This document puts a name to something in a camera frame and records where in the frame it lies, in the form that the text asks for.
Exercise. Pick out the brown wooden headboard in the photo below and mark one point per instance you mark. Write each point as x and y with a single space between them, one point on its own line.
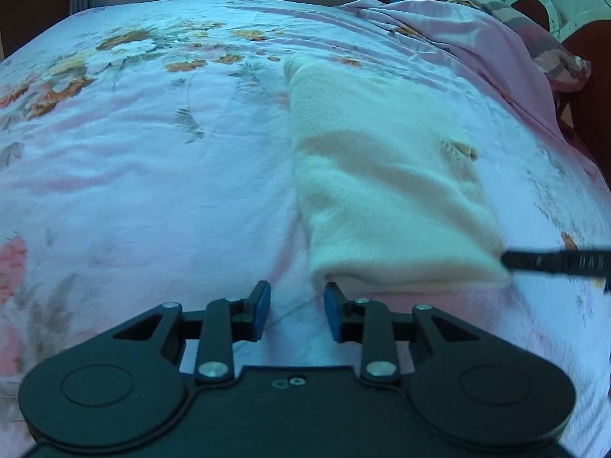
592 81

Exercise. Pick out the grey striped pillow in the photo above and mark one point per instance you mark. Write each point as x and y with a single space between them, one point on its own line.
534 38

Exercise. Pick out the cream knit sweater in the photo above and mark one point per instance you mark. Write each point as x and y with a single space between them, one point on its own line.
382 171

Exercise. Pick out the pink blanket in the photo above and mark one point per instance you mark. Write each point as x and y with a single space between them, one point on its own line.
468 43

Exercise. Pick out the brown wooden door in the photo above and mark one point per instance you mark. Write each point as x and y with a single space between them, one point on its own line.
33 0

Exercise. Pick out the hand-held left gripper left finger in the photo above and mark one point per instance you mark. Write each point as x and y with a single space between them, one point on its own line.
260 310

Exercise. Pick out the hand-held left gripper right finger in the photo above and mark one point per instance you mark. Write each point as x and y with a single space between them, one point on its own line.
332 312

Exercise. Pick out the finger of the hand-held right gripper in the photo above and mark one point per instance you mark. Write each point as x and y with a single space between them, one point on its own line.
553 262

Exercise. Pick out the floral bed sheet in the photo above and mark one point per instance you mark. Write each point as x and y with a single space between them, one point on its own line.
143 176

